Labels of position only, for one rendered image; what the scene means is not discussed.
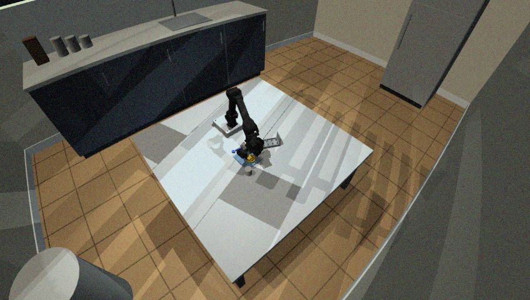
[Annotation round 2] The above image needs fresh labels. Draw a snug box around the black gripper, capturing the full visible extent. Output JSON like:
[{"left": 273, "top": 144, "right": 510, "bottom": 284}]
[{"left": 237, "top": 137, "right": 264, "bottom": 160}]

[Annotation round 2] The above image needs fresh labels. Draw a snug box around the yellow round plate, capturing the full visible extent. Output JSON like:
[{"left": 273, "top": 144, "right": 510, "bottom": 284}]
[{"left": 246, "top": 154, "right": 256, "bottom": 163}]

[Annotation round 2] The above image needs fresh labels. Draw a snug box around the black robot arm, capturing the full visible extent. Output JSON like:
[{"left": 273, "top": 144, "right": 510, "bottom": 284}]
[{"left": 225, "top": 87, "right": 263, "bottom": 156}]

